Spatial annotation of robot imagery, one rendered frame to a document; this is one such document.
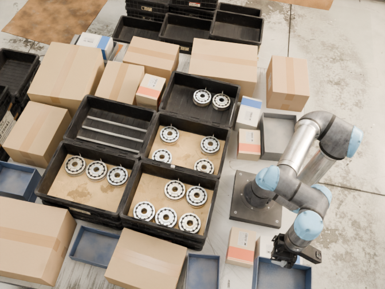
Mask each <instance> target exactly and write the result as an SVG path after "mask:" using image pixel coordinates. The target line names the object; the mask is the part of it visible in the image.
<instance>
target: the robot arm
mask: <svg viewBox="0 0 385 289"><path fill-rule="evenodd" d="M294 131H295V132H294V134H293V136H292V138H291V139H290V141H289V143H288V145H287V147H286V149H285V151H284V152H283V154H282V156H281V158H280V160H279V162H278V164H277V166H275V165H270V167H266V168H263V169H262V170H261V171H259V172H258V173H257V175H256V177H255V179H254V180H251V181H250V182H248V183H247V184H246V186H245V188H244V191H243V194H244V197H245V200H246V201H247V202H248V203H249V204H250V205H251V206H253V207H256V208H264V207H266V206H268V205H269V204H270V203H271V201H272V200H274V201H275V202H277V203H279V204H280V205H282V206H283V207H285V208H287V209H288V210H289V211H291V212H293V213H295V214H297V217H296V219H295V221H294V223H293V224H292V225H291V227H290V228H289V229H288V230H287V232H286V234H283V233H279V234H278V235H275V236H274V237H273V238H272V240H271V241H273V246H274V247H273V250H272V251H271V258H270V260H272V261H271V262H272V263H274V264H277V265H280V266H281V267H284V268H287V269H291V268H292V267H293V266H294V264H295V262H296V261H297V255H299V256H300V257H302V258H304V259H306V260H308V261H310V262H312V263H313V264H320V263H322V255H321V251H320V250H319V249H317V248H315V247H313V246H311V245H310V243H311V242H312V241H313V240H314V239H315V238H317V237H318V236H319V234H320V233H321V231H322V230H323V219H324V217H325V214H326V212H327V210H328V208H329V206H330V203H331V199H332V193H331V191H330V190H329V189H328V188H326V187H325V186H320V185H319V184H317V183H318V182H319V181H320V180H321V179H322V178H323V176H324V175H325V174H326V173H327V172H328V170H329V169H330V168H331V167H332V166H333V165H334V164H335V162H336V161H341V160H343V159H344V158H345V157H347V158H352V157H353V156H354V154H355V153H356V151H357V149H358V148H359V146H360V144H361V142H362V139H363V135H364V134H363V131H362V130H361V129H359V128H357V127H356V126H355V125H352V124H350V123H348V122H346V121H345V120H343V119H341V118H339V117H338V116H336V115H334V114H332V113H330V112H328V111H321V110H319V111H312V112H309V113H307V114H305V115H303V116H302V117H301V118H300V119H299V120H298V121H297V123H296V125H295V127H294ZM315 139H317V140H319V149H318V150H317V151H316V153H315V154H314V156H313V157H312V158H311V159H310V161H309V162H308V163H307V164H306V166H305V167H304V168H303V169H302V171H301V172H300V173H299V171H300V169H301V167H302V165H303V163H304V160H305V158H306V156H307V154H308V151H309V149H310V147H311V145H312V143H313V141H314V140H315ZM298 173H299V175H298ZM297 175H298V176H297Z"/></svg>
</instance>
